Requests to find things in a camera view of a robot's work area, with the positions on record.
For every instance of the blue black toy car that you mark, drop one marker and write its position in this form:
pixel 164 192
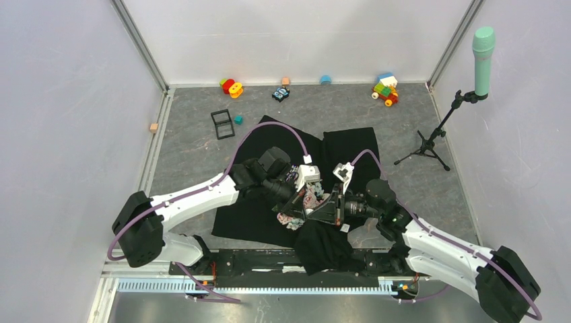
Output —
pixel 280 94

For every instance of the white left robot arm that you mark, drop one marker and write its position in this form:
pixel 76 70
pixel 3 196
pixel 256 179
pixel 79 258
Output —
pixel 143 227

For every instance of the black floral t-shirt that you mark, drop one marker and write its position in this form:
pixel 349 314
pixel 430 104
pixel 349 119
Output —
pixel 318 246

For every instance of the colourful building block stack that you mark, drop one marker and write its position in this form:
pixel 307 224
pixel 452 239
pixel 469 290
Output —
pixel 385 89

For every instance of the white toothed cable strip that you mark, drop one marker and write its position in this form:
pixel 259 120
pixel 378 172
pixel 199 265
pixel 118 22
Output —
pixel 187 286

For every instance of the red yellow toy rings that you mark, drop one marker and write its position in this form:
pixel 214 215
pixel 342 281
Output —
pixel 233 87

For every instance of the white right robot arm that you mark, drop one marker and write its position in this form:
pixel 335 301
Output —
pixel 497 280

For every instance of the black microphone tripod stand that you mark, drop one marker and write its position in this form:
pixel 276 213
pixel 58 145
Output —
pixel 426 148

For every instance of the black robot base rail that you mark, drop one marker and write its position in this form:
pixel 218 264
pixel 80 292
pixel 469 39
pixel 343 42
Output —
pixel 282 268

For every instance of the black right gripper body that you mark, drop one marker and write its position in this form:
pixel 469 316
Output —
pixel 355 204

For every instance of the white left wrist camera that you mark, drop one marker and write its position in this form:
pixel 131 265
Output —
pixel 307 173

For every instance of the light blue arch block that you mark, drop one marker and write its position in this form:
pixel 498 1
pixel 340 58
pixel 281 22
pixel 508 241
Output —
pixel 325 80

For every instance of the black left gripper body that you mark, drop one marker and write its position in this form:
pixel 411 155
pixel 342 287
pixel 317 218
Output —
pixel 280 191

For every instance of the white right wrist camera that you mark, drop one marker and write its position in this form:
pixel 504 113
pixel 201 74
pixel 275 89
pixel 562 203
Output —
pixel 344 173

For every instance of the black square display frame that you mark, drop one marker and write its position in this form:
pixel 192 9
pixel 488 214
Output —
pixel 223 124

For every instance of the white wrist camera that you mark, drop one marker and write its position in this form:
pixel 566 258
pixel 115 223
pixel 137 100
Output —
pixel 344 173
pixel 307 173

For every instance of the mint green microphone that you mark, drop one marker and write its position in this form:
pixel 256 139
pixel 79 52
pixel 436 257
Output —
pixel 483 45

